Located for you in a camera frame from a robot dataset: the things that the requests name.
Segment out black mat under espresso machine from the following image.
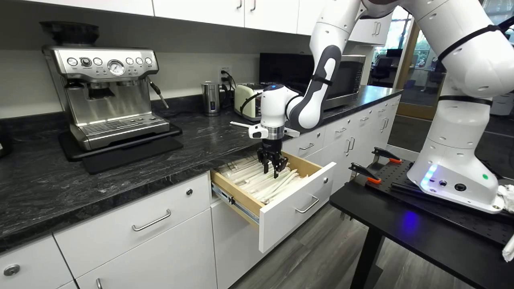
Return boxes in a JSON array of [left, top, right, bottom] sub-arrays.
[[58, 126, 184, 176]]

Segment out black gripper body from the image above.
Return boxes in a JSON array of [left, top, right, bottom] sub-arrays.
[[261, 140, 283, 161]]

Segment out steel milk jug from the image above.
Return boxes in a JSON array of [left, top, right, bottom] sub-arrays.
[[203, 81, 221, 116]]

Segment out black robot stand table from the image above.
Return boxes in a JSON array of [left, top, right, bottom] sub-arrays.
[[330, 161, 514, 289]]

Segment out white upper wall cabinets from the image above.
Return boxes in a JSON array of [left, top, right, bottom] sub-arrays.
[[31, 0, 399, 47]]

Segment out orange black clamp near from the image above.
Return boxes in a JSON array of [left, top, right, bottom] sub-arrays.
[[349, 163, 383, 185]]

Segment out stainless steel espresso machine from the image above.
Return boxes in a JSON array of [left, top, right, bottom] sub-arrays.
[[41, 21, 171, 151]]

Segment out white toaster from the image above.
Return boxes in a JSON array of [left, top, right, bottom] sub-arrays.
[[235, 86, 262, 121]]

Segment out orange black clamp far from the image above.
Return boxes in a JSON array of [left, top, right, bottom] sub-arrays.
[[373, 148, 402, 166]]

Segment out orange black clamp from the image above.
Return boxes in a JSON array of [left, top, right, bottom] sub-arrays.
[[349, 163, 383, 185], [373, 148, 402, 166]]

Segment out white closed drawer front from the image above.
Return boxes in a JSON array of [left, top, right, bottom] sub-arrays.
[[55, 174, 209, 277]]

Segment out white wrapped straws pile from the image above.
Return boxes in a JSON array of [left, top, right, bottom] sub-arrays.
[[219, 158, 307, 204]]

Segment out open white wooden drawer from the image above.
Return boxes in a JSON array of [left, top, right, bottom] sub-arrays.
[[211, 153, 336, 253]]

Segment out black microwave oven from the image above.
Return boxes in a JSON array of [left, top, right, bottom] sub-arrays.
[[259, 53, 367, 111]]

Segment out white far base cabinets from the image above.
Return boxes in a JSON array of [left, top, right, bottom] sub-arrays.
[[283, 97, 401, 193]]

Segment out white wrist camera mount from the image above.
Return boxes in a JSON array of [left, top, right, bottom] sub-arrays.
[[232, 121, 299, 140]]

